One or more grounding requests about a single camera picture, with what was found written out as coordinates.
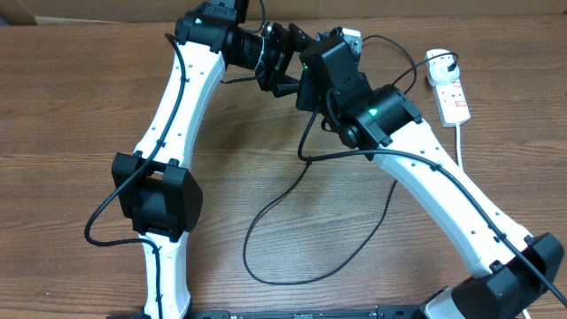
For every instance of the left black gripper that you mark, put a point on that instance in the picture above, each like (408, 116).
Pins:
(275, 77)

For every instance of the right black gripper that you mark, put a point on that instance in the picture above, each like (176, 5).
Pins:
(309, 101)

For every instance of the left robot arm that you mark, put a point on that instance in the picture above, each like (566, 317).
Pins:
(156, 189)

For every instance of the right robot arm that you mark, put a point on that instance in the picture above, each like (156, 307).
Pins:
(509, 267)

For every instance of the white charger plug adapter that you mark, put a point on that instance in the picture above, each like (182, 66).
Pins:
(441, 66)

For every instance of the white power strip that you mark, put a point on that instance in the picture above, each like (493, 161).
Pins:
(452, 105)

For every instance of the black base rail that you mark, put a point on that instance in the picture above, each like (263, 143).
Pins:
(379, 312)

